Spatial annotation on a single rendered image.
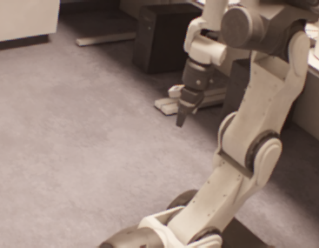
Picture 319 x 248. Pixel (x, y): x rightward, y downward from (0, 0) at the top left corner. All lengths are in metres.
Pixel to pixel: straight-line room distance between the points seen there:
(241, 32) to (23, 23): 2.30
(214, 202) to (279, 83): 0.42
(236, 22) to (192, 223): 0.64
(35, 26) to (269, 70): 2.23
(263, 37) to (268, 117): 0.29
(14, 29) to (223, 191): 2.17
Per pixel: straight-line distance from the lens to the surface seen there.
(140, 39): 3.44
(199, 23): 1.64
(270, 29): 1.43
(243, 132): 1.63
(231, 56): 3.59
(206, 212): 1.70
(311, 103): 3.16
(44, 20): 3.60
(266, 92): 1.60
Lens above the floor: 1.41
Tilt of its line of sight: 28 degrees down
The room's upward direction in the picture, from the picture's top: 10 degrees clockwise
